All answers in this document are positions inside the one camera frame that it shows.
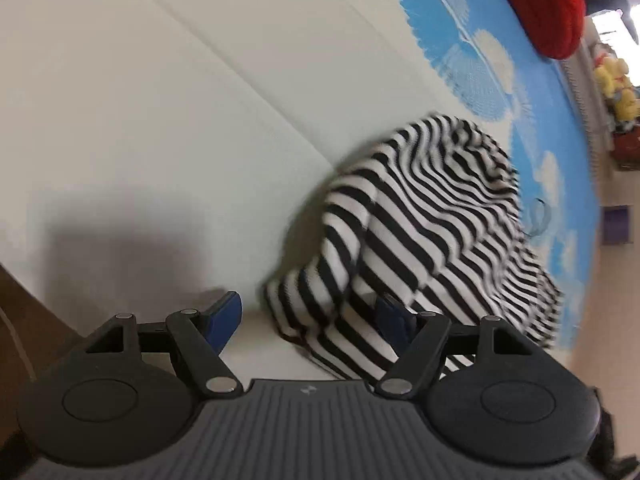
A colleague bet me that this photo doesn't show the blue fan-pattern bed sheet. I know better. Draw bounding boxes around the blue fan-pattern bed sheet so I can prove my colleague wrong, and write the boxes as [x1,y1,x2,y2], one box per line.
[1,0,598,378]

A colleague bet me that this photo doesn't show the striped hoodie with white vest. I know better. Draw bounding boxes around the striped hoodie with white vest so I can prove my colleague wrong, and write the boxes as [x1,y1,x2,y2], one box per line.
[264,114,563,382]

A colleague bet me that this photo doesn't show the dark red plush cushion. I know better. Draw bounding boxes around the dark red plush cushion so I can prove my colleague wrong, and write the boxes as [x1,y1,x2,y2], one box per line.
[611,126,640,171]

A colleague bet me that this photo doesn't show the yellow plush toys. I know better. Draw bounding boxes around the yellow plush toys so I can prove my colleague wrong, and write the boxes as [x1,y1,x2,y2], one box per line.
[593,46,639,132]

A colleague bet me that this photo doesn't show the purple box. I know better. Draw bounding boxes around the purple box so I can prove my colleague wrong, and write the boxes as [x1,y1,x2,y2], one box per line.
[602,205,631,246]

